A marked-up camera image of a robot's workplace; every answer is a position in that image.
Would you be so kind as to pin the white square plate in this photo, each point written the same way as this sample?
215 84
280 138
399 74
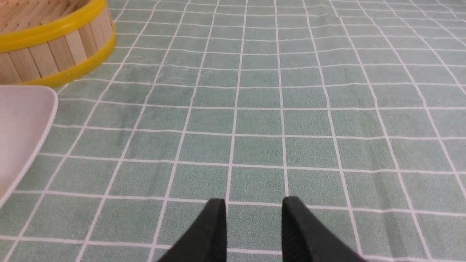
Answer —
27 113

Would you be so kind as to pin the green checkered tablecloth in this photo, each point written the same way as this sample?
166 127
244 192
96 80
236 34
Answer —
357 107

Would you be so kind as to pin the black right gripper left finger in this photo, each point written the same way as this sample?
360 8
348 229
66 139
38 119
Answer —
206 240

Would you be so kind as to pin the yellow bamboo steamer basket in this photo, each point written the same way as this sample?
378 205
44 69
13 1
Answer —
53 42

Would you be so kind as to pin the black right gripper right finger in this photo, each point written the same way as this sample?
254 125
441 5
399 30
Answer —
305 239

